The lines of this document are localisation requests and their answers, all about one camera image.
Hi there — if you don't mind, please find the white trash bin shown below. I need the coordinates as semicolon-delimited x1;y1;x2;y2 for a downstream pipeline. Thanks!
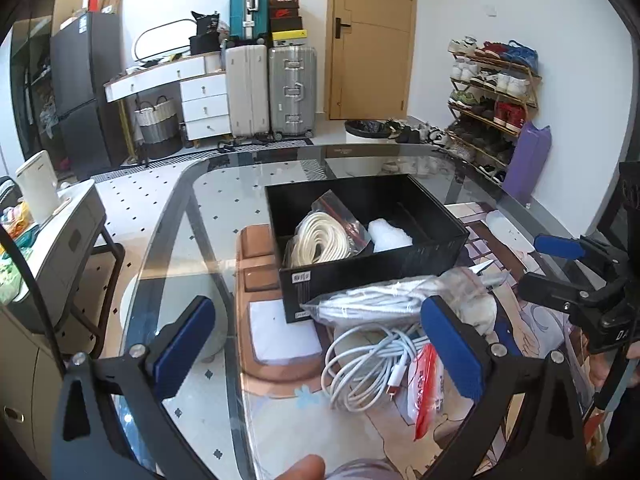
345;120;392;150

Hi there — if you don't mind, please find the dark grey fridge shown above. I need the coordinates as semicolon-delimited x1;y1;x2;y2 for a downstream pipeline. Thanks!
50;10;128;178

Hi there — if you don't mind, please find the red and white packet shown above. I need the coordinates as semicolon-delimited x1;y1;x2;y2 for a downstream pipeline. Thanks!
405;344;451;438

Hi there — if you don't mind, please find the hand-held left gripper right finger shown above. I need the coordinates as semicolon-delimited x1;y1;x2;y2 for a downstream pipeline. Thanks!
421;296;587;480

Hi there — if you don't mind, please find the brown padded seat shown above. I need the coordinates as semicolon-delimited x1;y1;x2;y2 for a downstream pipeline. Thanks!
235;224;326;383

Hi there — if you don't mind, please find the black storage box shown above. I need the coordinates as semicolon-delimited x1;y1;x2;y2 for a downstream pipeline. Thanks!
265;174;471;323

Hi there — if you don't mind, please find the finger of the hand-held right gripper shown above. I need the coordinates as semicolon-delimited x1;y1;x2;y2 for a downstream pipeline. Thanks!
533;234;628;283
517;272;608;313

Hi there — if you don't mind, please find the white electric kettle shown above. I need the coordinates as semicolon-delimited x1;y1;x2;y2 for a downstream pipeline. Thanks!
16;150;62;226

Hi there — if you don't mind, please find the white charging cable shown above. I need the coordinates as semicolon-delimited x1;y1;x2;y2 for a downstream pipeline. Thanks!
320;324;432;411

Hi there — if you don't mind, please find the beige cabinet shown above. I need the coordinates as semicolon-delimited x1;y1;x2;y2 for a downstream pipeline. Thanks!
0;305;68;480

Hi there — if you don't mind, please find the glass door wardrobe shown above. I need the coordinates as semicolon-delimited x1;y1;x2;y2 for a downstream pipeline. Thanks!
10;15;61;161

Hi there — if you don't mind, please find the gold metal shoe rack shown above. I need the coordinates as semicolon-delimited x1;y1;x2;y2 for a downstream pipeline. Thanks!
446;42;543;186

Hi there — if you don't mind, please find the white rope coil in bag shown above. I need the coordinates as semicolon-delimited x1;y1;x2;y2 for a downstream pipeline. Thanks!
285;190;373;268

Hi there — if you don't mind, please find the bag of white cables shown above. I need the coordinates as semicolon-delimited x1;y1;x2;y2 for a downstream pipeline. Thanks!
305;272;451;330

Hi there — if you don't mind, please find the purple yoga mat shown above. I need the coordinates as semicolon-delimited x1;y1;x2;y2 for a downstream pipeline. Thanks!
501;122;552;206

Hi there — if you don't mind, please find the white foam piece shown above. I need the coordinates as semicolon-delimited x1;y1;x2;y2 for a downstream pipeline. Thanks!
367;217;415;253

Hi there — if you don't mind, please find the oval mirror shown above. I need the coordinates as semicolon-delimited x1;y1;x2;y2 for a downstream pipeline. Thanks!
134;18;201;64

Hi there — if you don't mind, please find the grey side table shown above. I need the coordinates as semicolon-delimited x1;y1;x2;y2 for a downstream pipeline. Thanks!
0;179;126;357

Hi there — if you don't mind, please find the yellow and black shoe box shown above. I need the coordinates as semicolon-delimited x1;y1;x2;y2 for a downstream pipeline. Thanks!
271;30;307;48

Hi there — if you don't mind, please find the collection of racked shoes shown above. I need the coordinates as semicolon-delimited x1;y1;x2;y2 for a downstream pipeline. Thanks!
446;36;541;185

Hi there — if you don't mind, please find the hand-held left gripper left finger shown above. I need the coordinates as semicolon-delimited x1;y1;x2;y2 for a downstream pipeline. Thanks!
52;296;217;480

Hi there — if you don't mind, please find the printed table mat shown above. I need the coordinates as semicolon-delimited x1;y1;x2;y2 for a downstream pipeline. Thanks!
295;200;621;480

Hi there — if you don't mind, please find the silver suitcase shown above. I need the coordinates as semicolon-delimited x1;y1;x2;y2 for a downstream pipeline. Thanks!
268;46;318;140

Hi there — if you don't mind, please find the pile of colourful snack bags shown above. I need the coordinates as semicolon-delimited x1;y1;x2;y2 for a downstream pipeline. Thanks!
0;200;42;306

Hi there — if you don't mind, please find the woven laundry basket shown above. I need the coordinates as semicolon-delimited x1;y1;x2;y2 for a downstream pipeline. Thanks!
134;96;182;159

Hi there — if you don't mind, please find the white dressing table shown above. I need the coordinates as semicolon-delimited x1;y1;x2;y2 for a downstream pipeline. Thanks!
104;52;232;152

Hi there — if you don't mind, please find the white plush toy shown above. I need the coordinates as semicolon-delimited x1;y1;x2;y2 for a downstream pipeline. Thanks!
440;267;501;336

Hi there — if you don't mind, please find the black cable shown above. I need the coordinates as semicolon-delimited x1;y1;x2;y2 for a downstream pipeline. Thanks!
0;230;67;373

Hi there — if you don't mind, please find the person's right hand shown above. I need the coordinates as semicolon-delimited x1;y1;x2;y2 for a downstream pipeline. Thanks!
589;342;640;392

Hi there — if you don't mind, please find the black bag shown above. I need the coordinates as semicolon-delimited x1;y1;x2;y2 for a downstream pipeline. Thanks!
189;10;224;56

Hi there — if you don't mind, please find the teal suitcase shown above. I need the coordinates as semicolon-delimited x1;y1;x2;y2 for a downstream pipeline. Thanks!
230;0;270;43

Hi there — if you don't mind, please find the pile of loose slippers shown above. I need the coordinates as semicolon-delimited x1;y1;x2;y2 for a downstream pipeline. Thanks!
384;118;453;147

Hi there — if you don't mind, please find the white suitcase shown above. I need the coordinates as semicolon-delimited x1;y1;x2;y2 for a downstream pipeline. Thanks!
224;44;271;140

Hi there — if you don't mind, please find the wooden door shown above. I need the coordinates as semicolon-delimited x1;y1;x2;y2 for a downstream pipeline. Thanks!
324;0;418;121

